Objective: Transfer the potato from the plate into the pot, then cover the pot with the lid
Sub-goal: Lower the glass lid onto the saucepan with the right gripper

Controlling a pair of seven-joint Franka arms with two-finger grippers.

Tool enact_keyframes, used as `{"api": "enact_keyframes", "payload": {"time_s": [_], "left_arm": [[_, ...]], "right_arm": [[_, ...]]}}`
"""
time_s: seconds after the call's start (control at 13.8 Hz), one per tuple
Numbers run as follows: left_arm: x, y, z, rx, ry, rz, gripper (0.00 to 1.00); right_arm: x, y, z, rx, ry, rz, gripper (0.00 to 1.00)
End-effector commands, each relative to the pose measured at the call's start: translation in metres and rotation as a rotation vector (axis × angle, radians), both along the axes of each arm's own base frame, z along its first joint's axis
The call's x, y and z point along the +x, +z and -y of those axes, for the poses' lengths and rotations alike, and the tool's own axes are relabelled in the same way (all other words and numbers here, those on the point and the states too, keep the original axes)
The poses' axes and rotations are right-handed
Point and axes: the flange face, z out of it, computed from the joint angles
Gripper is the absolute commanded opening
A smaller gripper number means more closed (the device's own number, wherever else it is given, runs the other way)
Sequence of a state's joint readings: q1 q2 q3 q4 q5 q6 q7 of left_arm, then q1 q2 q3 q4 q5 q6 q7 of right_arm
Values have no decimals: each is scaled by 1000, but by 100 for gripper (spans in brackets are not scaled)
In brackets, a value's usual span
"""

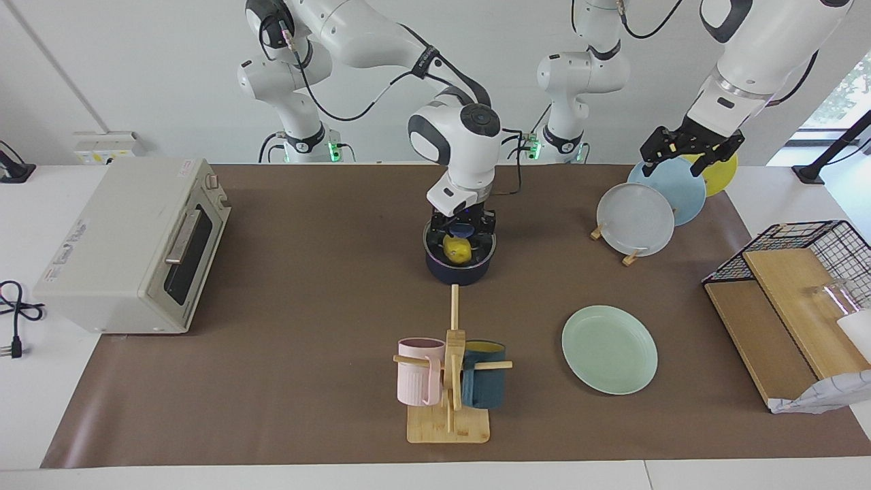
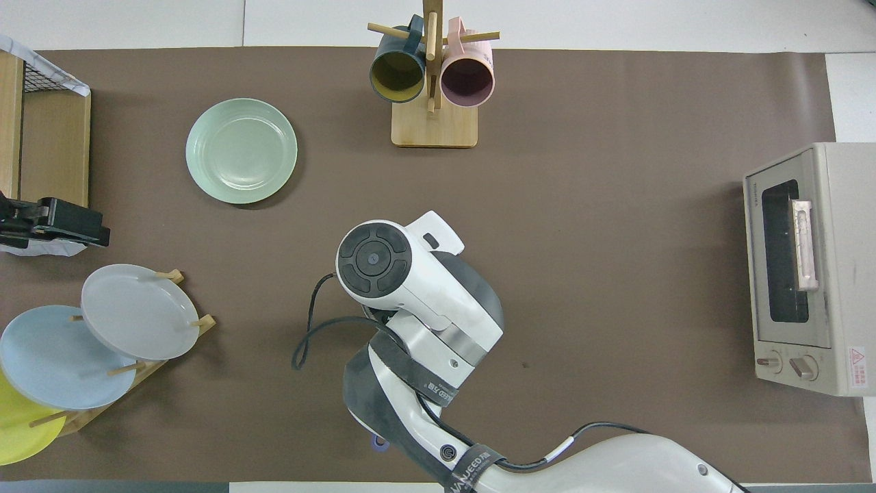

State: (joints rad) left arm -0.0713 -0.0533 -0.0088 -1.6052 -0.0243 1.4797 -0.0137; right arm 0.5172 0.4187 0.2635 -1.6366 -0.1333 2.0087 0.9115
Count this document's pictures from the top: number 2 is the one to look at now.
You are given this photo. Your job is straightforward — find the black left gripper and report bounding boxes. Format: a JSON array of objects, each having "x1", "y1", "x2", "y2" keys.
[{"x1": 0, "y1": 192, "x2": 111, "y2": 249}]

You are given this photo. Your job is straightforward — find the grey plate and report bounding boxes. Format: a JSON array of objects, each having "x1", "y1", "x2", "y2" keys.
[{"x1": 81, "y1": 264, "x2": 201, "y2": 362}]

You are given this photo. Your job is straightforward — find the light blue plate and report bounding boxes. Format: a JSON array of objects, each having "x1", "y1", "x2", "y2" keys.
[{"x1": 0, "y1": 305, "x2": 138, "y2": 411}]

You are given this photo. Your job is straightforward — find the green plate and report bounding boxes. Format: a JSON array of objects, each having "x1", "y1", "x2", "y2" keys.
[{"x1": 185, "y1": 98, "x2": 298, "y2": 205}]

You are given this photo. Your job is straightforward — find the wooden plate rack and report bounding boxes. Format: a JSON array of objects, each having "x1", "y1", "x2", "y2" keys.
[{"x1": 27, "y1": 269, "x2": 217, "y2": 439}]

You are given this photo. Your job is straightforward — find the yellow plate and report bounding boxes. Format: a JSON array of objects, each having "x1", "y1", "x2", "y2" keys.
[{"x1": 0, "y1": 370, "x2": 67, "y2": 466}]

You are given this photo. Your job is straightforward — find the white translucent plastic sheet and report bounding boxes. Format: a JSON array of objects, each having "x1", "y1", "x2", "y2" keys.
[{"x1": 0, "y1": 234, "x2": 88, "y2": 257}]

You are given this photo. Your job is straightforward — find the dark blue mug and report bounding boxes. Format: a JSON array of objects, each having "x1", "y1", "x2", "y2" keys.
[{"x1": 370, "y1": 15, "x2": 427, "y2": 104}]

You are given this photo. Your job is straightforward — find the wooden mug tree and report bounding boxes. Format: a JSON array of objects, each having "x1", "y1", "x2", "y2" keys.
[{"x1": 368, "y1": 0, "x2": 500, "y2": 149}]

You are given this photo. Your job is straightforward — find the pink mug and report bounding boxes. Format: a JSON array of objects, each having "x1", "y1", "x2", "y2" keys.
[{"x1": 440, "y1": 17, "x2": 495, "y2": 108}]

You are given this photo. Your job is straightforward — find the brown table mat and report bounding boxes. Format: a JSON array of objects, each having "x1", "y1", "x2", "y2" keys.
[{"x1": 0, "y1": 47, "x2": 866, "y2": 483}]

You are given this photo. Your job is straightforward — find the beige toaster oven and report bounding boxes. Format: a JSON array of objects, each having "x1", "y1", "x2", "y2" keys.
[{"x1": 743, "y1": 142, "x2": 876, "y2": 397}]

